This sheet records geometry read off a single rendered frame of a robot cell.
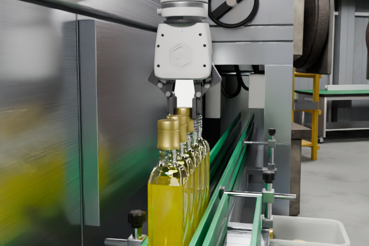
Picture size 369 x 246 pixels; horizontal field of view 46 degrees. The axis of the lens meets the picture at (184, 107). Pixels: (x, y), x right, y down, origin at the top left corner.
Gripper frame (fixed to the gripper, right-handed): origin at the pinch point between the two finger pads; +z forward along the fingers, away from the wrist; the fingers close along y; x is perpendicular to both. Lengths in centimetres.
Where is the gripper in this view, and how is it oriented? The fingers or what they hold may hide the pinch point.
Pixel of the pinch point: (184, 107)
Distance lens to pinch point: 79.9
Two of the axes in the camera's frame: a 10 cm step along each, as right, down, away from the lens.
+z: 0.0, 9.9, 1.1
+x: 2.1, -1.1, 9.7
